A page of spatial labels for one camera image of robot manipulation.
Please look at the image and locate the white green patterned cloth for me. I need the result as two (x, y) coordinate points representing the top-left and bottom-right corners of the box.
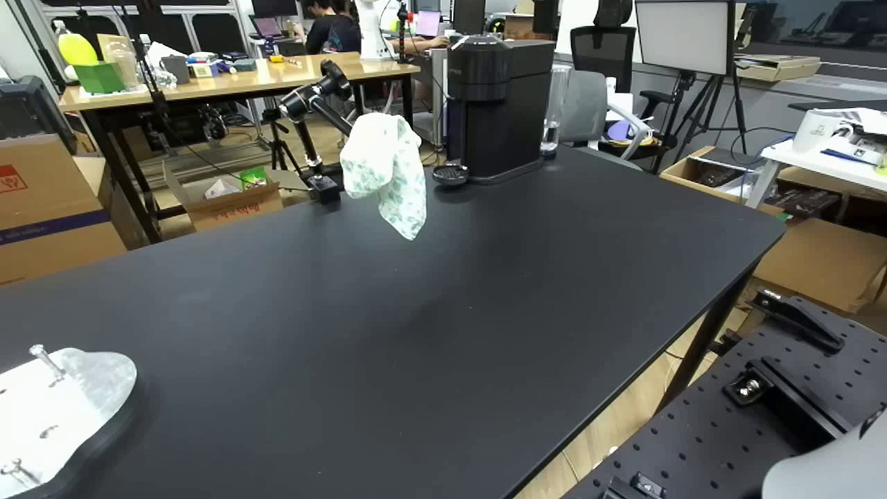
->
(342, 114), (427, 240)

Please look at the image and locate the black round disc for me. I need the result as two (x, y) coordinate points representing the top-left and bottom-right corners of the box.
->
(434, 164), (471, 189)

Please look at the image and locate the black tower box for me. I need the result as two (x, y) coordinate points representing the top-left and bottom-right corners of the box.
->
(446, 34), (556, 177)

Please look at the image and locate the grey office chair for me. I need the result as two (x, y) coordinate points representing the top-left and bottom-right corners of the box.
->
(543, 69), (653, 160)

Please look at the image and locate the wooden background table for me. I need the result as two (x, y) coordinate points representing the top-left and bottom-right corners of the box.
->
(59, 52), (420, 245)

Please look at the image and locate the open cardboard box floor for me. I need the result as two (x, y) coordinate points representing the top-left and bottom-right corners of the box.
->
(179, 167), (284, 233)

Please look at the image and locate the seated person background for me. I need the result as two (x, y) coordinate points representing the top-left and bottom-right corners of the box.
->
(305, 0), (360, 52)

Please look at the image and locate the white projector screen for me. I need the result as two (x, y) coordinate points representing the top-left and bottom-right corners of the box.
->
(635, 0), (733, 75)

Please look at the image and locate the black tripod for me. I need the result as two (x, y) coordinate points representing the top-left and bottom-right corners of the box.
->
(655, 69), (748, 170)

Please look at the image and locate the black perforated breadboard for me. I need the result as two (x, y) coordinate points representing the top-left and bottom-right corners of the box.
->
(567, 292), (887, 499)

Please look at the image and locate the cardboard box right floor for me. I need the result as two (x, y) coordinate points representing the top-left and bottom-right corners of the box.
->
(754, 220), (887, 313)

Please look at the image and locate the large cardboard box left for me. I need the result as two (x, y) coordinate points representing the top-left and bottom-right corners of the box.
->
(0, 132), (129, 283)

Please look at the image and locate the white table with papers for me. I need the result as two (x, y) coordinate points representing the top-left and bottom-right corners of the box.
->
(747, 106), (887, 207)

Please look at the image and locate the yellow green object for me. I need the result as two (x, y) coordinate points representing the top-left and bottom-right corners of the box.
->
(57, 24), (100, 67)

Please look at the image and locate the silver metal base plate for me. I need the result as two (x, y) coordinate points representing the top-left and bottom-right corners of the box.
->
(0, 343), (138, 499)

